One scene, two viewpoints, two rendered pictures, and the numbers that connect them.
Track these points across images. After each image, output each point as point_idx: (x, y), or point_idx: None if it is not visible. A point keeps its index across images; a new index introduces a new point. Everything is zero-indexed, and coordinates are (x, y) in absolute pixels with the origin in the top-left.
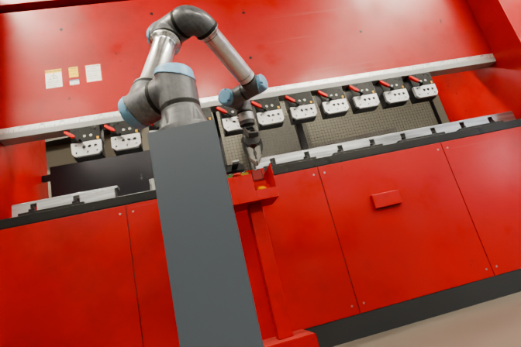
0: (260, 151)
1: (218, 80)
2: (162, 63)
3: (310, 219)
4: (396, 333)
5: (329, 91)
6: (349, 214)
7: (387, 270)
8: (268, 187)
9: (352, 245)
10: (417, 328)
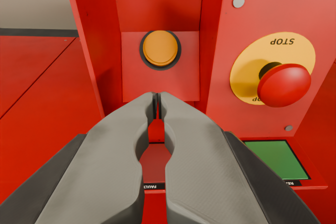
0: (86, 152)
1: None
2: None
3: (56, 110)
4: (55, 3)
5: None
6: None
7: (6, 51)
8: (129, 68)
9: (21, 73)
10: None
